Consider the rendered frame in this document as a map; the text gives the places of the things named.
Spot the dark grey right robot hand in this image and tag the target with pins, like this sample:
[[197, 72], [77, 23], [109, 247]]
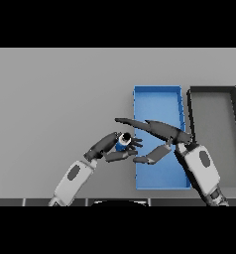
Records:
[[166, 131]]

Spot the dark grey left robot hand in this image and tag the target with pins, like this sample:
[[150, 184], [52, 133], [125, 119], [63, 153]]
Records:
[[105, 145]]

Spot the blue pipe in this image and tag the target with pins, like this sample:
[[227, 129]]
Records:
[[123, 141]]

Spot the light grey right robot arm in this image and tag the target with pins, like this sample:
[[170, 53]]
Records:
[[202, 172]]

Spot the blue bin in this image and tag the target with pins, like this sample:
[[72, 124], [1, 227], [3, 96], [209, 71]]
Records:
[[158, 105]]

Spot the dark grey bin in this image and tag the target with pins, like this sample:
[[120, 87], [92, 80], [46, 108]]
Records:
[[215, 132]]

